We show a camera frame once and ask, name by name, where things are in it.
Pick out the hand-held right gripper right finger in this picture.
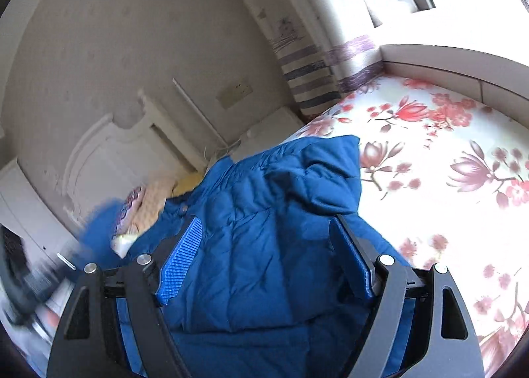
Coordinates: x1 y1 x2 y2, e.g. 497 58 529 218
329 215 485 378

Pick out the blue puffer jacket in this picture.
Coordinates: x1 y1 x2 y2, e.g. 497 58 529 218
80 135 415 378

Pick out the blue and red patterned pillow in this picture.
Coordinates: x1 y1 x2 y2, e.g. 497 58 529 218
117 187 146 235

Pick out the wall socket plate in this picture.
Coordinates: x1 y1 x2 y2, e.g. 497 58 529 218
217 81 254 109

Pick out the printed curtain with striped hem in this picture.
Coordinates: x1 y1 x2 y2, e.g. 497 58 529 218
225 0 418 117

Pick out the pink pillow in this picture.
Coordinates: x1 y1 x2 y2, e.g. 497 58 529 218
136 177 179 235

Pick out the white wooden headboard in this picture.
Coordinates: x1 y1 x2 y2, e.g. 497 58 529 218
0 89 209 267

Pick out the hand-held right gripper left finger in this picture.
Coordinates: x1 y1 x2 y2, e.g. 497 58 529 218
46 217 205 378

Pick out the white nightstand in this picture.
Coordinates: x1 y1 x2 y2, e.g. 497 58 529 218
228 107 306 160

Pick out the yellow pillow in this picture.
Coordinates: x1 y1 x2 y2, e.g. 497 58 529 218
171 172 206 197

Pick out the floral bed sheet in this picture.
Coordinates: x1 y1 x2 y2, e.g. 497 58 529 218
289 76 529 376

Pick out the white window ledge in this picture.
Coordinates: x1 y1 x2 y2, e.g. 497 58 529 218
379 44 529 115

